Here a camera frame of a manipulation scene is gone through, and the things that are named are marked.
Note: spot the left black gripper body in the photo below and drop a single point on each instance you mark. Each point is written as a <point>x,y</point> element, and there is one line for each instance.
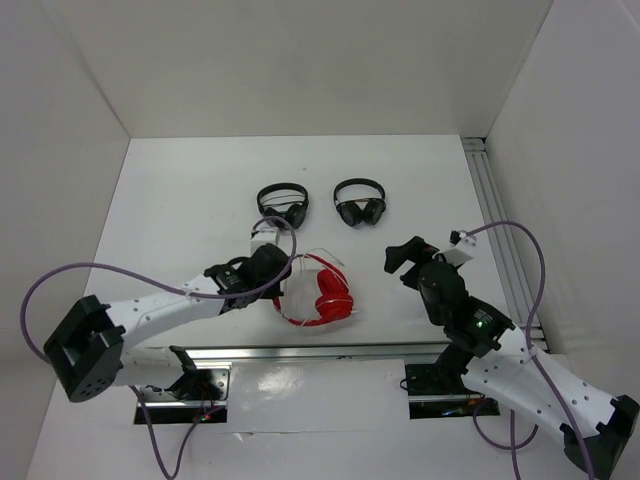
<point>271,291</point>

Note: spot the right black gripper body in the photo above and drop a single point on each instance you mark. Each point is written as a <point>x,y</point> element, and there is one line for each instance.
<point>410,278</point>

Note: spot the red over-ear headphones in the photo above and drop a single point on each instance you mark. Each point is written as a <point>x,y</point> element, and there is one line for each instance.
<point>315,295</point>

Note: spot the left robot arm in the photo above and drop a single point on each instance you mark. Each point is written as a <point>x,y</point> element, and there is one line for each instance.
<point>99,345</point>

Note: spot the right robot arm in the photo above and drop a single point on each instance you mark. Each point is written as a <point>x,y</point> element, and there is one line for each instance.
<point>491,356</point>

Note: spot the black headphones left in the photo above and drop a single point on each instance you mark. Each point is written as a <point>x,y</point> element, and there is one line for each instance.
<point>282,203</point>

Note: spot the black headphones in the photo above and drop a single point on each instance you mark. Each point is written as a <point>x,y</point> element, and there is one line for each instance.
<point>282,203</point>
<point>367,209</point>

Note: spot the black headphones right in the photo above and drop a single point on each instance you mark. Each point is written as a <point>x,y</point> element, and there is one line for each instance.
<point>367,209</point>

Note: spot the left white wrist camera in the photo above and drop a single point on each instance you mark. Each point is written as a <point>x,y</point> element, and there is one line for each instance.
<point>262,237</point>

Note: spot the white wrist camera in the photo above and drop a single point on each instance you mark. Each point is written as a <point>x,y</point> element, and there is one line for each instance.
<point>262,237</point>
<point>462,248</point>

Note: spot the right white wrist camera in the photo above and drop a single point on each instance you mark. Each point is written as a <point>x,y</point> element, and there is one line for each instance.
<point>462,248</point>

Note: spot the aluminium table edge rail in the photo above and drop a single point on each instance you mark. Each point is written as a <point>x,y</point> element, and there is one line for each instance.
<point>315,352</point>

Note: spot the aluminium side rail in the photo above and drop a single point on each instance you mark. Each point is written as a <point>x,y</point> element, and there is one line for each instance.
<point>501,238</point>

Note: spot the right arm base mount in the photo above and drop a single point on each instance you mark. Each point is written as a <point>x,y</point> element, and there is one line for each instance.
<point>433,393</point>

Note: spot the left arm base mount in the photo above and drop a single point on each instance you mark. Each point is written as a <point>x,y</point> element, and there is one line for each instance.
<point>206,399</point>

